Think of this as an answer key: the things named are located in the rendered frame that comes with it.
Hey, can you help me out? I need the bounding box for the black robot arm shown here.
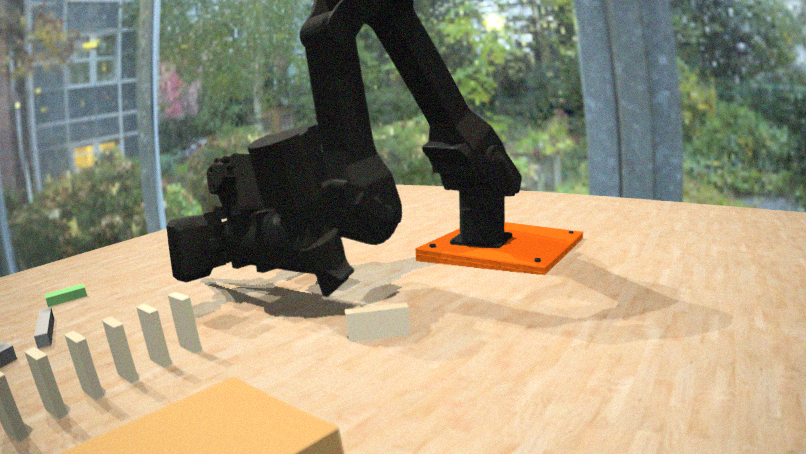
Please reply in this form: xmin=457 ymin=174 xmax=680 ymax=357
xmin=206 ymin=0 xmax=522 ymax=298

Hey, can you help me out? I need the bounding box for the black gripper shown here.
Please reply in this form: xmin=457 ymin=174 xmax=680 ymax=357
xmin=166 ymin=208 xmax=276 ymax=283

